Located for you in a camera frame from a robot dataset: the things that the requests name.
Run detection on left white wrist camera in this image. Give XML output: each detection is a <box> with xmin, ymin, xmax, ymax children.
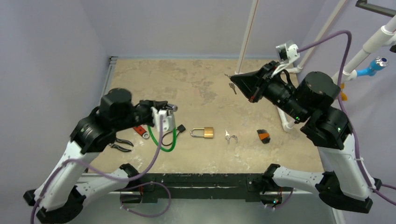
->
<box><xmin>151</xmin><ymin>107</ymin><xmax>176</xmax><ymax>133</ymax></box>

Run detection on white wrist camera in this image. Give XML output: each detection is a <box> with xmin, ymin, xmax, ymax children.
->
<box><xmin>272</xmin><ymin>41</ymin><xmax>300</xmax><ymax>76</ymax></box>
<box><xmin>151</xmin><ymin>107</ymin><xmax>176</xmax><ymax>133</ymax></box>

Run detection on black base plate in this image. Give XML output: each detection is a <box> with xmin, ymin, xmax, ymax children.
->
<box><xmin>125</xmin><ymin>173</ymin><xmax>291</xmax><ymax>203</ymax></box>

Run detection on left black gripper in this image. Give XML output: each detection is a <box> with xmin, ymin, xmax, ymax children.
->
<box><xmin>114</xmin><ymin>99</ymin><xmax>168</xmax><ymax>131</ymax></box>

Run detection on purple cable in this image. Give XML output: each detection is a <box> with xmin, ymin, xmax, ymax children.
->
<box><xmin>29</xmin><ymin>115</ymin><xmax>172</xmax><ymax>224</ymax></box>
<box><xmin>297</xmin><ymin>30</ymin><xmax>396</xmax><ymax>207</ymax></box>

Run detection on orange black brush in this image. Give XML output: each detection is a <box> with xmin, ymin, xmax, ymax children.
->
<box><xmin>257</xmin><ymin>129</ymin><xmax>270</xmax><ymax>144</ymax></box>

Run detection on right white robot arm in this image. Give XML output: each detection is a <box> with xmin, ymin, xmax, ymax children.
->
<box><xmin>230</xmin><ymin>61</ymin><xmax>382</xmax><ymax>213</ymax></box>

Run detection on blue tap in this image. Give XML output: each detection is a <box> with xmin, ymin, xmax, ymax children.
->
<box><xmin>356</xmin><ymin>56</ymin><xmax>389</xmax><ymax>77</ymax></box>

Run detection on orange tap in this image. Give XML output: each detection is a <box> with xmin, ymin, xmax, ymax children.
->
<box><xmin>340</xmin><ymin>83</ymin><xmax>348</xmax><ymax>101</ymax></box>

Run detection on brass padlock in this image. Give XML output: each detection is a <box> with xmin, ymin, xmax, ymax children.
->
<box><xmin>190</xmin><ymin>126</ymin><xmax>214</xmax><ymax>139</ymax></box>

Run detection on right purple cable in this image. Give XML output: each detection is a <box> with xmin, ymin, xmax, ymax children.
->
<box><xmin>297</xmin><ymin>30</ymin><xmax>396</xmax><ymax>207</ymax></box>

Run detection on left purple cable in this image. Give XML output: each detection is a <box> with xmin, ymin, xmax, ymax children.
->
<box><xmin>29</xmin><ymin>115</ymin><xmax>172</xmax><ymax>224</ymax></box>

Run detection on white pvc pipe frame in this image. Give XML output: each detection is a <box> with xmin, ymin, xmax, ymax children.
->
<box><xmin>235</xmin><ymin>0</ymin><xmax>396</xmax><ymax>133</ymax></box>

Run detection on red handled adjustable wrench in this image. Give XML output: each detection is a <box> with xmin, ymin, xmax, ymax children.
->
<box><xmin>133</xmin><ymin>126</ymin><xmax>150</xmax><ymax>139</ymax></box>

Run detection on black loop cord with tag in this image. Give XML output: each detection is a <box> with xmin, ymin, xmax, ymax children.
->
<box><xmin>161</xmin><ymin>124</ymin><xmax>186</xmax><ymax>147</ymax></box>

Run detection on black handled pliers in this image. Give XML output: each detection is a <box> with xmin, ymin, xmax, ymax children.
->
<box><xmin>108</xmin><ymin>138</ymin><xmax>134</xmax><ymax>153</ymax></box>

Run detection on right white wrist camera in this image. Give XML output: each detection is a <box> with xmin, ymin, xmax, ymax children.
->
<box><xmin>272</xmin><ymin>41</ymin><xmax>300</xmax><ymax>76</ymax></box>

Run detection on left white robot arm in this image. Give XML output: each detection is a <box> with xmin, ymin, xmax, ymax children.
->
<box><xmin>23</xmin><ymin>88</ymin><xmax>177</xmax><ymax>224</ymax></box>

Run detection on green cable lock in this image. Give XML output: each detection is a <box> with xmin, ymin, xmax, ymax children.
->
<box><xmin>147</xmin><ymin>104</ymin><xmax>179</xmax><ymax>153</ymax></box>

